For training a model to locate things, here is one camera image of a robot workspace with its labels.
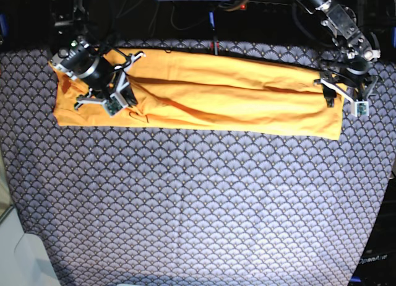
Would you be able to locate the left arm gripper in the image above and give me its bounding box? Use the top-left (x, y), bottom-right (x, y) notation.
top-left (314, 0), bottom-right (381, 117)

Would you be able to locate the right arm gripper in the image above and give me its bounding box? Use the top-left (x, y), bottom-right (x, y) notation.
top-left (49, 37), bottom-right (145, 117)

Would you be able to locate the yellow T-shirt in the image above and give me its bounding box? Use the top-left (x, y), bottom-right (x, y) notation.
top-left (54, 50), bottom-right (343, 140)

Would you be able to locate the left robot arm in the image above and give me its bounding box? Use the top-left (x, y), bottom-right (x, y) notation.
top-left (295, 0), bottom-right (381, 117)

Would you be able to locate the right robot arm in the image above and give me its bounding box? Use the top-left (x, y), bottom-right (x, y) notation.
top-left (49, 0), bottom-right (145, 117)

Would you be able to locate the red black table clamp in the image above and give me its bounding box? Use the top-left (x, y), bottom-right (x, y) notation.
top-left (210, 35), bottom-right (220, 56)

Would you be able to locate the blue fan-pattern tablecloth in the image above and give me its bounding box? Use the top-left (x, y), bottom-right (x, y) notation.
top-left (1, 49), bottom-right (395, 285)

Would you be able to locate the black OpenArm case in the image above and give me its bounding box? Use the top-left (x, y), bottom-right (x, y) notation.
top-left (348, 178), bottom-right (395, 285)

